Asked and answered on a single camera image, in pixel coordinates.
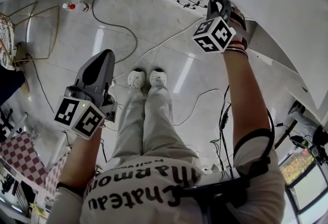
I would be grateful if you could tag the person's right forearm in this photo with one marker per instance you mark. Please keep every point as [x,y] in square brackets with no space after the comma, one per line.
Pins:
[243,89]

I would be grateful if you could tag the person's left white shoe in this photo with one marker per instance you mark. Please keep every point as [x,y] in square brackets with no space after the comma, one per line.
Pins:
[135,79]

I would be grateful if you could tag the dark blue fabric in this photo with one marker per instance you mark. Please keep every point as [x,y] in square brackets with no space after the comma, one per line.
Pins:
[10,82]

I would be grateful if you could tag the person's left forearm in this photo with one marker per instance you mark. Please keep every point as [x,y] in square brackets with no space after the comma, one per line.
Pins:
[79,156]

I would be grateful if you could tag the white desk drawer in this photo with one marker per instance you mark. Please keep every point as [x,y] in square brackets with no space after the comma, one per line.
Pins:
[266,46]

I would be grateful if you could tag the black chest mount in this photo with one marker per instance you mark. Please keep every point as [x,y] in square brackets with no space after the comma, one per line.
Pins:
[212,188]

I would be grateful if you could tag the person's right hand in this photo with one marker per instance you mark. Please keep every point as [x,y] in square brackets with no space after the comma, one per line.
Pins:
[237,16]

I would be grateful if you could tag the light beige trousers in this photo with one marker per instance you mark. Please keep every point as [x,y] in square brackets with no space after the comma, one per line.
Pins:
[156,125]

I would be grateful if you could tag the plastic bottle red label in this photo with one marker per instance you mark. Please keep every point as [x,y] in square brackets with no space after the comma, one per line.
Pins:
[79,7]

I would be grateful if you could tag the red white checked cloth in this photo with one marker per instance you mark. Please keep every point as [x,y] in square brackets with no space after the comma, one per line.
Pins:
[23,156]

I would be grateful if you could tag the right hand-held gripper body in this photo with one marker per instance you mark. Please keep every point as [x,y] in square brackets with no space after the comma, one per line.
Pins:
[215,36]

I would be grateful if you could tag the person's right white shoe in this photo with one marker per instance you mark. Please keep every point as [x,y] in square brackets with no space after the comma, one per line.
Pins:
[157,76]

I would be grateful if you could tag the white printed shirt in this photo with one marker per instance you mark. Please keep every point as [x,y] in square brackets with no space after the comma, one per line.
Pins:
[143,192]

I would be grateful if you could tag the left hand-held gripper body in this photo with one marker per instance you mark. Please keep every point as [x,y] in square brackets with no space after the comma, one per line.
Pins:
[89,79]

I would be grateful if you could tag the person's white shoe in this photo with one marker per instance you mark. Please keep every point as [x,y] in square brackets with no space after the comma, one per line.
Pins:
[157,76]
[135,79]

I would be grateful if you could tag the cluttered metal shelf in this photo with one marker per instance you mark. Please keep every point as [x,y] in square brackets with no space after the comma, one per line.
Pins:
[18,200]

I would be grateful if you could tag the patterned seat cushion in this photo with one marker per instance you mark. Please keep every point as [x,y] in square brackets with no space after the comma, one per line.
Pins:
[5,38]

